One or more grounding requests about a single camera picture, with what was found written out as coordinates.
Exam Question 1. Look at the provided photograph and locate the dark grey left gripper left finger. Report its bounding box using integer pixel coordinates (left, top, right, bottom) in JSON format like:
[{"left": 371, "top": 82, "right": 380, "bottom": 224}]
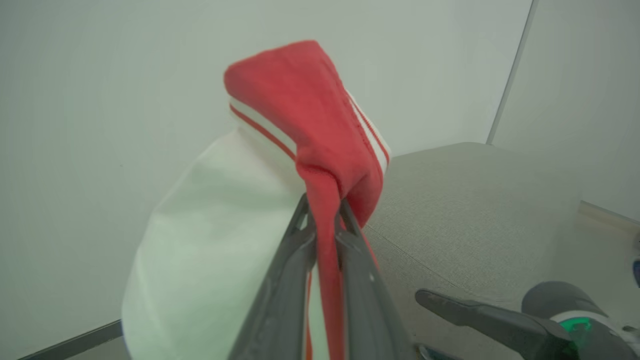
[{"left": 227, "top": 194, "right": 317, "bottom": 360}]

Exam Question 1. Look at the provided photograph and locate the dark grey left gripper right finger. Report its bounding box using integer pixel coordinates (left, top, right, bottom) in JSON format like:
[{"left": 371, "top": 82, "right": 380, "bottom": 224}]
[{"left": 336, "top": 199, "right": 416, "bottom": 360}]

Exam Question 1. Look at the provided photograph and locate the grey right gripper green band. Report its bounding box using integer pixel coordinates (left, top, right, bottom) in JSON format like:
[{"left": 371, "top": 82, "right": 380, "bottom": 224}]
[{"left": 415, "top": 281, "right": 640, "bottom": 360}]

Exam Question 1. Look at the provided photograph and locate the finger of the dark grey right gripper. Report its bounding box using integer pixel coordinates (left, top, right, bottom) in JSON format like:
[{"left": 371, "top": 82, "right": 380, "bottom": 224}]
[{"left": 419, "top": 344, "right": 464, "bottom": 360}]

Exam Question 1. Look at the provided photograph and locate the red and white garment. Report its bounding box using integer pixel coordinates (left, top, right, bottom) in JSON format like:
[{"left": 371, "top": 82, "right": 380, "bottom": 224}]
[{"left": 121, "top": 40, "right": 392, "bottom": 360}]

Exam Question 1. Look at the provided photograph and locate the grey fabric sofa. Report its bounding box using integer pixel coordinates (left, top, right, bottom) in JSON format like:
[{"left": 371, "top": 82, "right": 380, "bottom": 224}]
[{"left": 360, "top": 142, "right": 583, "bottom": 360}]

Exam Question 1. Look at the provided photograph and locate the grey partition edge strip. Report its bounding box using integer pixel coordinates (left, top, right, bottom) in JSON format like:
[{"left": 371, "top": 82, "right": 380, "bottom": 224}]
[{"left": 486, "top": 0, "right": 540, "bottom": 146}]

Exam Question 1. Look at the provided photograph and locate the black wall baseboard strip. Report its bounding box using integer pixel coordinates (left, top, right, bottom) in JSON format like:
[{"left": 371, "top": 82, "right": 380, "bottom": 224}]
[{"left": 19, "top": 320, "right": 124, "bottom": 360}]

